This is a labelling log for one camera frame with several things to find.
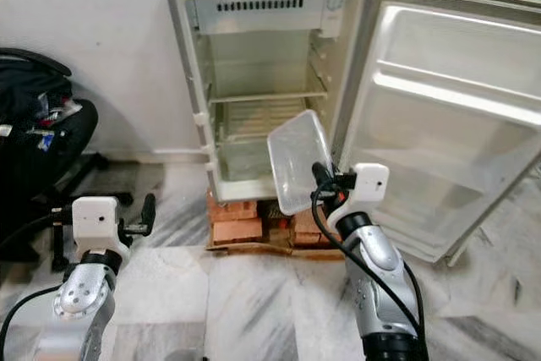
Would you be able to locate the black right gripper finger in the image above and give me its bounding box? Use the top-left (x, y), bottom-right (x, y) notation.
top-left (311, 161), bottom-right (337, 197)

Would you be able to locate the clear plastic food container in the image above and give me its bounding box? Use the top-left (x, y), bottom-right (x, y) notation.
top-left (267, 109), bottom-right (334, 216)

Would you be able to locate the glass fridge shelf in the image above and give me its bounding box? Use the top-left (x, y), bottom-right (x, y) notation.
top-left (208, 89), bottom-right (331, 108)

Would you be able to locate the silver fridge door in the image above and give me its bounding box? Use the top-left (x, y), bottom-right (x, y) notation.
top-left (328, 0), bottom-right (541, 267)

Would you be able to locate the small silver fridge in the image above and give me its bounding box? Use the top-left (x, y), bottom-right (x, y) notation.
top-left (165, 0), bottom-right (374, 206)

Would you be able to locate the red clay brick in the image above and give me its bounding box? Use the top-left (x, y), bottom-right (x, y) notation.
top-left (291, 211), bottom-right (344, 236)
top-left (208, 198), bottom-right (251, 222)
top-left (210, 219), bottom-right (262, 246)
top-left (291, 232), bottom-right (344, 249)

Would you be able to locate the black office chair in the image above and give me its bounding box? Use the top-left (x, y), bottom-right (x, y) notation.
top-left (0, 48), bottom-right (136, 275)

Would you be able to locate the flat wooden board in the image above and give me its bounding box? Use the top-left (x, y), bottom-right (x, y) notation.
top-left (204, 243), bottom-right (349, 260)

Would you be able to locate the black bag with tags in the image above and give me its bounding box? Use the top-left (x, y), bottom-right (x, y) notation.
top-left (0, 58), bottom-right (100, 245)

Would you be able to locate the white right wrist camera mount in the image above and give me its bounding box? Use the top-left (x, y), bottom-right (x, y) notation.
top-left (338, 162), bottom-right (391, 220)

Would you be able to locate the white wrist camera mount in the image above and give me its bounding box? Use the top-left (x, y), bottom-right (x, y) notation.
top-left (338, 162), bottom-right (391, 220)
top-left (72, 196), bottom-right (119, 252)

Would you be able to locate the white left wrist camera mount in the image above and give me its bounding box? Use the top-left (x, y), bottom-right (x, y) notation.
top-left (72, 196), bottom-right (119, 252)

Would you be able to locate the long black left arm cable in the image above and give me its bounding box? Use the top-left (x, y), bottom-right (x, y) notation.
top-left (0, 207), bottom-right (74, 250)

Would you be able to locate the short black left arm cable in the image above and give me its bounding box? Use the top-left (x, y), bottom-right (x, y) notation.
top-left (0, 285), bottom-right (70, 361)

